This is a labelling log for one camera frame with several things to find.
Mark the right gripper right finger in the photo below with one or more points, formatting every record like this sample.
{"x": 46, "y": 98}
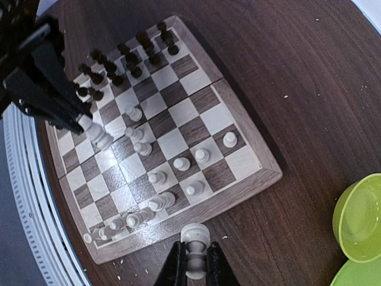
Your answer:
{"x": 219, "y": 271}

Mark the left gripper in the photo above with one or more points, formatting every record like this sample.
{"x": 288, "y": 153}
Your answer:
{"x": 32, "y": 67}

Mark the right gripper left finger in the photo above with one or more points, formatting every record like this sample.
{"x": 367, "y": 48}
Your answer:
{"x": 173, "y": 271}

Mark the white rook chess piece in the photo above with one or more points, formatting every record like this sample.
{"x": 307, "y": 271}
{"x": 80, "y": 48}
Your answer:
{"x": 196, "y": 237}

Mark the wooden chess board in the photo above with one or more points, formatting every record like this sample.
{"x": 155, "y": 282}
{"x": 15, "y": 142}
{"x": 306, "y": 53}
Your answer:
{"x": 206, "y": 150}

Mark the white king chess piece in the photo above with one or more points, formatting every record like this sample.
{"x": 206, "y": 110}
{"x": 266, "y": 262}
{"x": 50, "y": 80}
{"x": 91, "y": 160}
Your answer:
{"x": 161, "y": 201}

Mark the black chess pieces row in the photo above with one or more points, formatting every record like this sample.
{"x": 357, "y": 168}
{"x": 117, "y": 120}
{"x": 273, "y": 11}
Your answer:
{"x": 131, "y": 67}

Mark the white chess pieces pile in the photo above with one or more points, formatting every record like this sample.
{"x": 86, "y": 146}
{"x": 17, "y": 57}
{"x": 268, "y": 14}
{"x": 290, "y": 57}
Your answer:
{"x": 136, "y": 135}

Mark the green plastic plate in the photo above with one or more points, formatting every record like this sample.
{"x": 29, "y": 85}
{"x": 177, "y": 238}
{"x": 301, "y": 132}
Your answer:
{"x": 361, "y": 274}

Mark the green plastic bowl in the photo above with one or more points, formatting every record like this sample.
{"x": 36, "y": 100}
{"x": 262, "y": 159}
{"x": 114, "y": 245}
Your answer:
{"x": 356, "y": 220}

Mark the aluminium front rail frame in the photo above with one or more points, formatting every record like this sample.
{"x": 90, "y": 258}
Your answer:
{"x": 36, "y": 207}

